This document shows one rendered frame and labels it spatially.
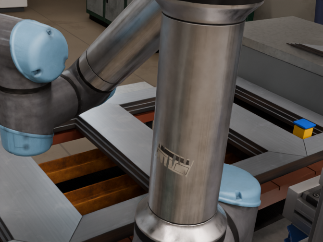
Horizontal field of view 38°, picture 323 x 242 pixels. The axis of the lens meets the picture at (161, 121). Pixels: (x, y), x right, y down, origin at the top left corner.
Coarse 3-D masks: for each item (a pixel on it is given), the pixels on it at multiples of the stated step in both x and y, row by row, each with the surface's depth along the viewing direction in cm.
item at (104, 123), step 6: (126, 114) 180; (96, 120) 174; (102, 120) 174; (108, 120) 175; (114, 120) 175; (120, 120) 175; (126, 120) 176; (132, 120) 176; (138, 120) 177; (96, 126) 170; (102, 126) 170; (108, 126) 170; (114, 126) 171
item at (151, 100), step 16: (240, 96) 214; (256, 96) 208; (272, 112) 201; (288, 112) 195; (64, 128) 175; (80, 128) 175; (320, 128) 184; (96, 144) 166; (240, 144) 172; (256, 144) 167; (112, 160) 158; (128, 160) 152; (304, 160) 161; (320, 160) 168; (144, 176) 146; (256, 176) 148; (272, 176) 153; (0, 224) 120; (128, 224) 122; (0, 240) 119; (96, 240) 117; (112, 240) 121
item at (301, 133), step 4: (296, 128) 180; (300, 128) 179; (312, 128) 180; (296, 132) 181; (300, 132) 179; (304, 132) 178; (308, 132) 179; (300, 136) 180; (304, 136) 179; (308, 136) 181
